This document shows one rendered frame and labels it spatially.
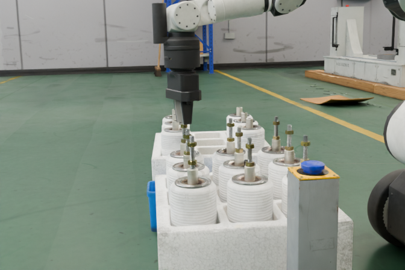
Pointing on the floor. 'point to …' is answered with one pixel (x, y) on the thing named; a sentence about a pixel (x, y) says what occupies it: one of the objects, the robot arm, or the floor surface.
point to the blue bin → (152, 205)
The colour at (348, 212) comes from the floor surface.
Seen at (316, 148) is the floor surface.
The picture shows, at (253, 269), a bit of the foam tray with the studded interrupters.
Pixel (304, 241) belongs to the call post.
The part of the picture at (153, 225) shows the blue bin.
